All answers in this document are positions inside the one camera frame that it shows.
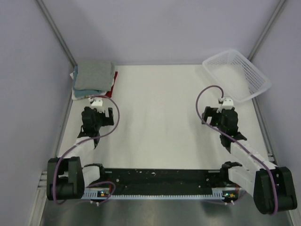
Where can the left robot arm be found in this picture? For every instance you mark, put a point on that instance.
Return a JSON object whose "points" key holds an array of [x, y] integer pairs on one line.
{"points": [[67, 174]]}

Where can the grey t-shirt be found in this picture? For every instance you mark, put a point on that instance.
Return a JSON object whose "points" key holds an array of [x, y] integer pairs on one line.
{"points": [[94, 75]]}

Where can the right corner aluminium post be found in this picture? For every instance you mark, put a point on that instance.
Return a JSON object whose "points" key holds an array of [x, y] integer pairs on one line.
{"points": [[267, 28]]}

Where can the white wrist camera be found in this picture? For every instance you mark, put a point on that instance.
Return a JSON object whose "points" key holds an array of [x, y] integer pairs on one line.
{"points": [[226, 103], [97, 103]]}

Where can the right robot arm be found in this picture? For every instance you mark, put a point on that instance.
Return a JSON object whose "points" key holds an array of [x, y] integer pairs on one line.
{"points": [[270, 186]]}

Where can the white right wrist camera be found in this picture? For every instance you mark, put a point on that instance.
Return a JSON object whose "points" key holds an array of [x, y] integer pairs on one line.
{"points": [[226, 103]]}

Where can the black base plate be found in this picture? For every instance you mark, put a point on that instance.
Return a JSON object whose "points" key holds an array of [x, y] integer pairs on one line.
{"points": [[165, 179]]}

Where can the white plastic basket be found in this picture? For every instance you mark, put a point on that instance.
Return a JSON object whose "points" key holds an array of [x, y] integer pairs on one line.
{"points": [[238, 77]]}

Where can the folded red t-shirt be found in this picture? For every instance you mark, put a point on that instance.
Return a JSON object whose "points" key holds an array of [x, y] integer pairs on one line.
{"points": [[109, 93]]}

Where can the slotted cable duct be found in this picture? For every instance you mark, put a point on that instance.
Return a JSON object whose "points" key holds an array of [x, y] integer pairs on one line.
{"points": [[100, 194]]}

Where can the folded blue t-shirt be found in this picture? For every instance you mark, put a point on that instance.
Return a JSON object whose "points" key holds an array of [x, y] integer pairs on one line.
{"points": [[80, 94]]}

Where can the corner aluminium post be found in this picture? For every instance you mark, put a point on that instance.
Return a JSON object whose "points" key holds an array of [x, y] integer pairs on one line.
{"points": [[53, 27], [267, 28]]}

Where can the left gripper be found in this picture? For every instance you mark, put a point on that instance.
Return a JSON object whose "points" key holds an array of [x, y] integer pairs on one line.
{"points": [[107, 121]]}

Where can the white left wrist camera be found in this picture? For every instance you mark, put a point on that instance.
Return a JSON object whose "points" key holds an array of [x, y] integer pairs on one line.
{"points": [[97, 103]]}

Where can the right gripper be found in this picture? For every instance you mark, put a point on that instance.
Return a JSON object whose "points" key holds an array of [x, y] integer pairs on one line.
{"points": [[210, 112]]}

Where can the left corner aluminium post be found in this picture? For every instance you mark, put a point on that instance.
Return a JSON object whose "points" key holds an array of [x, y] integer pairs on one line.
{"points": [[53, 27]]}

